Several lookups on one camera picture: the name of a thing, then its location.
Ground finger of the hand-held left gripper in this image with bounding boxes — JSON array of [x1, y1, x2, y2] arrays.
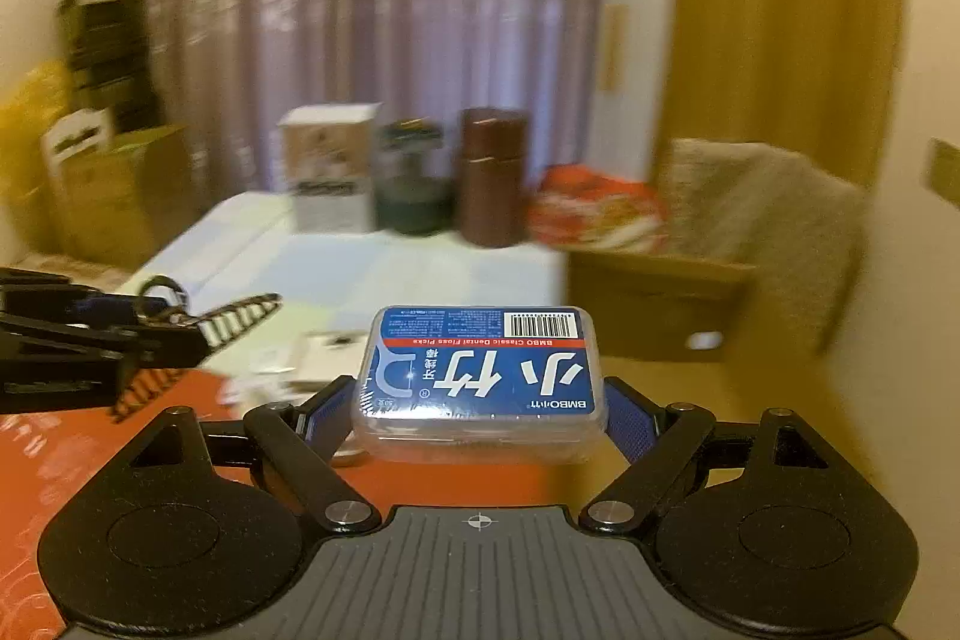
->
[[71, 293, 151, 326], [75, 319, 216, 378]]

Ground brown cylindrical canister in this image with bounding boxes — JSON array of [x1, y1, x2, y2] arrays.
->
[[457, 107, 530, 248]]

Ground dark tote bag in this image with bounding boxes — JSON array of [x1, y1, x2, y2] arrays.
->
[[56, 0, 164, 135]]

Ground red instant meal box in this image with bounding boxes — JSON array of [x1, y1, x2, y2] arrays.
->
[[527, 164, 673, 256]]

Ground glass jar with green contents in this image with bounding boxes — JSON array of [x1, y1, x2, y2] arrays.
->
[[375, 119, 455, 236]]

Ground open cardboard carton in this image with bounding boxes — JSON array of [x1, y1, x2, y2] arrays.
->
[[52, 122, 197, 271]]

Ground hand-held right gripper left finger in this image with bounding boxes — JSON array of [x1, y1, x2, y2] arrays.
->
[[127, 374, 377, 534]]

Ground yellow plastic bag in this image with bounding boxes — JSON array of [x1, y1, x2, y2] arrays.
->
[[0, 59, 76, 253]]

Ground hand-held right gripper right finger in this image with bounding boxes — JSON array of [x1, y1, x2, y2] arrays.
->
[[581, 376, 833, 528]]

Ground white product box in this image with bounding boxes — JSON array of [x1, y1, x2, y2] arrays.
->
[[279, 104, 382, 234]]

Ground mauve curtain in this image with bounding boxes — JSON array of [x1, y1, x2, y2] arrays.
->
[[142, 0, 610, 214]]

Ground tan wall socket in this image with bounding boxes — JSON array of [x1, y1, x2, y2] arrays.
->
[[926, 137, 960, 208]]

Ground orange cloth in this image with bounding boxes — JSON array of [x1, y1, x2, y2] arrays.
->
[[0, 370, 575, 640]]

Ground blue dental floss box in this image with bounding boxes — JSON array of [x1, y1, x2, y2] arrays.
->
[[351, 305, 610, 465]]

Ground white oval remote control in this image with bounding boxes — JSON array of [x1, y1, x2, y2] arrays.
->
[[294, 331, 373, 387]]

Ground beige quilted cloth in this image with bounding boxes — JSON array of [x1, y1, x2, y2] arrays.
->
[[660, 137, 872, 356]]

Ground pastel checked cloth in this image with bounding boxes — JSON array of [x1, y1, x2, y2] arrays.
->
[[133, 190, 572, 387]]

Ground plain cardboard box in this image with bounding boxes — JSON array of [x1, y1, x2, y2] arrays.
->
[[562, 246, 758, 365]]

